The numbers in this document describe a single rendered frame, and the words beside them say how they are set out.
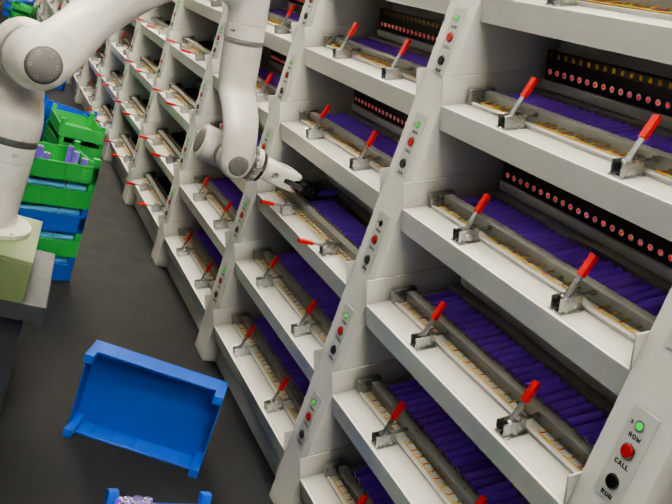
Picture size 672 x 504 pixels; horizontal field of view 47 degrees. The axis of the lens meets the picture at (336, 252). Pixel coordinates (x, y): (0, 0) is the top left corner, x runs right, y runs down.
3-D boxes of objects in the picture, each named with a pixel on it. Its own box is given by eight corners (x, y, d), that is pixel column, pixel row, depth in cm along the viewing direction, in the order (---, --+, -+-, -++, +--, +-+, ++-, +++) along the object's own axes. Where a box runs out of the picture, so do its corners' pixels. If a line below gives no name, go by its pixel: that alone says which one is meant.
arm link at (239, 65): (278, 51, 169) (255, 184, 180) (256, 38, 183) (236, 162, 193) (238, 45, 165) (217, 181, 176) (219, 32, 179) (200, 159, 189)
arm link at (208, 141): (261, 152, 184) (250, 141, 192) (212, 129, 177) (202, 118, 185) (245, 183, 186) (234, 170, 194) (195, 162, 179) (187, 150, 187)
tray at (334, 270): (346, 304, 160) (346, 262, 157) (257, 208, 212) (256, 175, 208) (431, 288, 168) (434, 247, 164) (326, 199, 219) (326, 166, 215)
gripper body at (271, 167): (268, 156, 185) (306, 174, 191) (255, 145, 194) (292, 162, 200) (254, 184, 187) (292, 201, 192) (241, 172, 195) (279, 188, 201)
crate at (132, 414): (74, 418, 174) (61, 436, 166) (97, 338, 169) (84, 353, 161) (203, 460, 176) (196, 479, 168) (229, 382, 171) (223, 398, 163)
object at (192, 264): (206, 324, 230) (203, 281, 224) (165, 248, 281) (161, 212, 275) (272, 312, 237) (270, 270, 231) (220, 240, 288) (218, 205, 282)
